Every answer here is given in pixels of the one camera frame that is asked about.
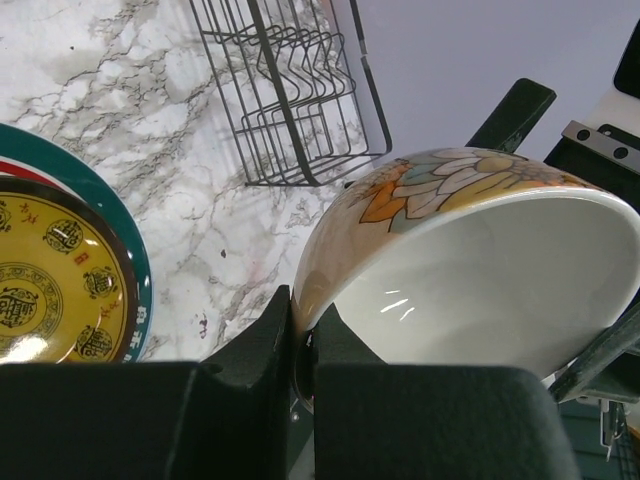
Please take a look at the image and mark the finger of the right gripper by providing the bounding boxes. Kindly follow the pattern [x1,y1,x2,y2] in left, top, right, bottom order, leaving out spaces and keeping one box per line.
[549,301,639,403]

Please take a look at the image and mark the small yellow patterned plate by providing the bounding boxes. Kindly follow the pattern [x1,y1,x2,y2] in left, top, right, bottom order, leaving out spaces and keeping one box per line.
[1,176,139,364]

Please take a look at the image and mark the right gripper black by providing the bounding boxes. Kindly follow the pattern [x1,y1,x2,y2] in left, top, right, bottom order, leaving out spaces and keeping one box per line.
[464,0,640,480]

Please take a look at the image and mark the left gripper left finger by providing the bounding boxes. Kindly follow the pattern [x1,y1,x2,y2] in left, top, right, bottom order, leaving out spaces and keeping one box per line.
[1,286,290,479]

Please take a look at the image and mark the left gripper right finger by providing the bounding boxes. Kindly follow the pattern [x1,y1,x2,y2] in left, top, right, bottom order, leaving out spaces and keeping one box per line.
[313,307,580,479]

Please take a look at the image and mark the black wire dish rack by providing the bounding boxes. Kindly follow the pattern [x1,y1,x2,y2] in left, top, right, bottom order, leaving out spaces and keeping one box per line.
[190,1,393,187]

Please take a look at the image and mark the white floral bowl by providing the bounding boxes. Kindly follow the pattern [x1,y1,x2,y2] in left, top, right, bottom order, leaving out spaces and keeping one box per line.
[292,147,639,403]

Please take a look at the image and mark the large teal rimmed plate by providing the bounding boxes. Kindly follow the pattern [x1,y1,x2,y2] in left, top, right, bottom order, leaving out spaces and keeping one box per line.
[1,123,153,362]

